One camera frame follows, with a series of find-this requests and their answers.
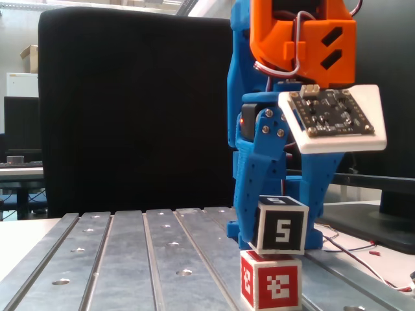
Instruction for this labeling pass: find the black office chair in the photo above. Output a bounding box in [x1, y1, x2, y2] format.
[38, 6, 236, 218]

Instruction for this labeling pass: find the orange gripper body housing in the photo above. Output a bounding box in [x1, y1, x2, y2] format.
[241, 0, 357, 143]

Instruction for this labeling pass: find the white mount with circuit board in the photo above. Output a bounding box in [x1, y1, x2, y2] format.
[278, 84, 388, 154]

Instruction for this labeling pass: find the black keyboard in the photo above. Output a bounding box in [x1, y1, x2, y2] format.
[0, 161, 43, 168]

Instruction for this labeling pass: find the red cube with white markers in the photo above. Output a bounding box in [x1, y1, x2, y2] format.
[239, 249, 303, 310]

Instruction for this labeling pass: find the thin dark wire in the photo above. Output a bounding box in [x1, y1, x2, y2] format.
[324, 239, 379, 253]

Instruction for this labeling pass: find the large black computer monitor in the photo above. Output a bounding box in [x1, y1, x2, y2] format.
[281, 0, 415, 255]

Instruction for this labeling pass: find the small black background monitor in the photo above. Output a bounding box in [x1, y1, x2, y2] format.
[3, 96, 42, 150]

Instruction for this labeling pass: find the red white black servo cable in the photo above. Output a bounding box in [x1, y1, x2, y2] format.
[254, 11, 309, 78]

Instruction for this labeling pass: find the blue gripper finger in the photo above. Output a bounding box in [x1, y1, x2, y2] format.
[300, 152, 345, 227]
[233, 108, 288, 252]

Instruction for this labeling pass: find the red white black table cable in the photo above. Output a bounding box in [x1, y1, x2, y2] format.
[319, 235, 415, 292]

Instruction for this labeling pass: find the slotted metal base plate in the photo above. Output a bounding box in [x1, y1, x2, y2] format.
[0, 208, 403, 311]

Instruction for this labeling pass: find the black cube with white markers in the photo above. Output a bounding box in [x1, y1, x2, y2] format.
[248, 195, 309, 256]

